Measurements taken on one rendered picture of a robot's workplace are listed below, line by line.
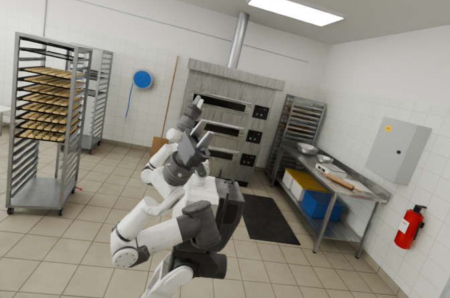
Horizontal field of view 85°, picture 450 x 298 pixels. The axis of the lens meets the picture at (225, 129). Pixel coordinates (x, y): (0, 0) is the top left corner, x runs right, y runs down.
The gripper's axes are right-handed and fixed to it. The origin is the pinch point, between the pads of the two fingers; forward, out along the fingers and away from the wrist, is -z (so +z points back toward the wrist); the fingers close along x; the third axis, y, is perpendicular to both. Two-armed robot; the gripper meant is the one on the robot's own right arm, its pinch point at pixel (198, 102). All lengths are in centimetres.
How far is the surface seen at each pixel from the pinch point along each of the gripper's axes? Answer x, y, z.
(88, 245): -97, 80, 155
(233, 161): -299, 41, 14
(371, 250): -257, -186, 34
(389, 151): -207, -148, -81
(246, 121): -276, 47, -56
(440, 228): -180, -207, -20
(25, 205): -82, 158, 156
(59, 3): -155, 416, -87
